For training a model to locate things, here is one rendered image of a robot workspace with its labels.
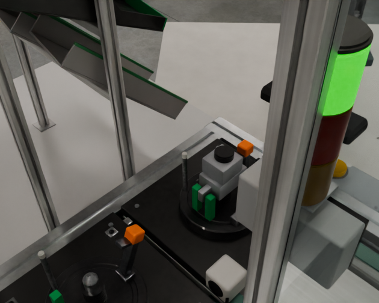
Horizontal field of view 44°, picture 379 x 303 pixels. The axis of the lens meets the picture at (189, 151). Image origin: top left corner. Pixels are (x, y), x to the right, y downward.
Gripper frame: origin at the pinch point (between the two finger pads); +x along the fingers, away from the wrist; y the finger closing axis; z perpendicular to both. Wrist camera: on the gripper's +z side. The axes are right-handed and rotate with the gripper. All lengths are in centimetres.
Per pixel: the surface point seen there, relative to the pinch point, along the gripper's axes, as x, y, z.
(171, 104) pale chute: -1.4, -22.0, 13.1
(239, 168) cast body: -4.8, 0.5, 20.0
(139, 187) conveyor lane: 5.7, -15.4, 27.5
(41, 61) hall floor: 100, -211, -51
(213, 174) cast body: -5.0, -1.4, 23.8
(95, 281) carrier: -2.2, -0.9, 46.4
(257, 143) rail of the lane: 5.5, -7.7, 3.9
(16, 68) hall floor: 100, -215, -36
